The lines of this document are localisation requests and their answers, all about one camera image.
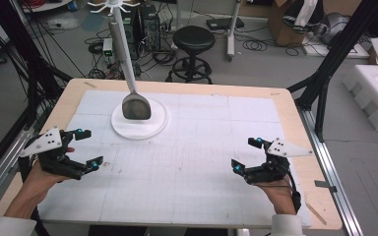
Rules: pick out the black computer tower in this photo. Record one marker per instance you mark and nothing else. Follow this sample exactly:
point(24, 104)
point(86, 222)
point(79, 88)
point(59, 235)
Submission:
point(150, 29)

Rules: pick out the white flat board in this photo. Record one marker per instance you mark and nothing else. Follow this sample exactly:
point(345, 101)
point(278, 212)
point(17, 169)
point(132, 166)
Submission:
point(357, 52)

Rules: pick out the cardboard box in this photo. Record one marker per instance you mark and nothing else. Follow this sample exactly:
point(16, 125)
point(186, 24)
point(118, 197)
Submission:
point(279, 29)

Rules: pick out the white foam packaging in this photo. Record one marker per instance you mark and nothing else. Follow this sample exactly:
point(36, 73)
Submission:
point(374, 98)

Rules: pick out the aluminium rail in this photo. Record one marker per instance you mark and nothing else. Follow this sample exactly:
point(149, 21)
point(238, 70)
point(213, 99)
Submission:
point(0, 170)
point(334, 183)

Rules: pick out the grey round device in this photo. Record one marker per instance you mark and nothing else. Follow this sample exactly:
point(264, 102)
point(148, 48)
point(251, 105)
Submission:
point(334, 26)

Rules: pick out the small white device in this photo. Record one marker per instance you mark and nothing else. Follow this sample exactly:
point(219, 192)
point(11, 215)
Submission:
point(107, 46)

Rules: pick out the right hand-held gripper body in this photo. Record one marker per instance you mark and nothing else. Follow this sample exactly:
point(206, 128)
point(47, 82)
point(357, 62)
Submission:
point(282, 149)

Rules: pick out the black metal frame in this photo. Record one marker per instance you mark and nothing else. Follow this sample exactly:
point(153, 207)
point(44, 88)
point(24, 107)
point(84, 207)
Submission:
point(32, 82)
point(334, 59)

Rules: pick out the person's left hand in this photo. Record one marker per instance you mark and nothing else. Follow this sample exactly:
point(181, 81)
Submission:
point(41, 182)

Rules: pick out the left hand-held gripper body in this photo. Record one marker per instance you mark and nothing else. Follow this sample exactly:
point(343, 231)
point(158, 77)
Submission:
point(46, 142)

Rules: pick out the black and white jacket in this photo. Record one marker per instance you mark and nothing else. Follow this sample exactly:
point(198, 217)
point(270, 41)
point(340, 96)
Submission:
point(303, 14)

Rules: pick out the white grid mat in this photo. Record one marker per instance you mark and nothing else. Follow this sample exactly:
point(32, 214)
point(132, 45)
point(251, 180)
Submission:
point(183, 164)

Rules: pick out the white utensil rack stand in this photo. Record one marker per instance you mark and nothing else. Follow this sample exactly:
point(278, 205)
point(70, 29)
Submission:
point(144, 129)

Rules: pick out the black flat device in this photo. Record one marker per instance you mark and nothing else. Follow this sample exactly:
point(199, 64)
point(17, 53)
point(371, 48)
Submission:
point(224, 23)

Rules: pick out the black round stool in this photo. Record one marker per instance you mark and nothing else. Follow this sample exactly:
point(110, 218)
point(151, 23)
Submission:
point(193, 37)

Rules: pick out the person's right hand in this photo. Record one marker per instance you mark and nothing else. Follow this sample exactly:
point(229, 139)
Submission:
point(280, 195)

